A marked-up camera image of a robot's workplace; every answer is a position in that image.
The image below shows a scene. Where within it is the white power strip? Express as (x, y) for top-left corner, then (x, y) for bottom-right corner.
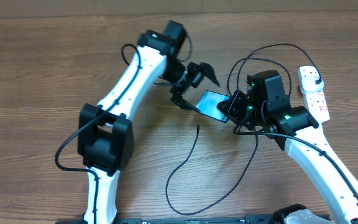
(297, 65), (331, 124)

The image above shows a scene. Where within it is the Samsung Galaxy smartphone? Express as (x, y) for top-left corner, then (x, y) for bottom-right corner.
(196, 90), (229, 123)

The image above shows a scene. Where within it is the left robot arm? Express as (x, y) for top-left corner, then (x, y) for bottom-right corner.
(77, 21), (218, 223)

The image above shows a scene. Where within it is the black charging cable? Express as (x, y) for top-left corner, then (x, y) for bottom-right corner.
(165, 43), (324, 217)

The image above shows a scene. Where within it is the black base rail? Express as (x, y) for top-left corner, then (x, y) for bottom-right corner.
(54, 203), (332, 224)

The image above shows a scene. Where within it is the white charger plug adapter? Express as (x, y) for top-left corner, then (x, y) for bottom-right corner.
(300, 77), (324, 94)

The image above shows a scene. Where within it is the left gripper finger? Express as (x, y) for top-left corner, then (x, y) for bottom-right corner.
(200, 62), (220, 87)
(170, 86), (200, 112)

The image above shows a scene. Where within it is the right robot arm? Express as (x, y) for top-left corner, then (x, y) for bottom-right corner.
(217, 70), (358, 223)

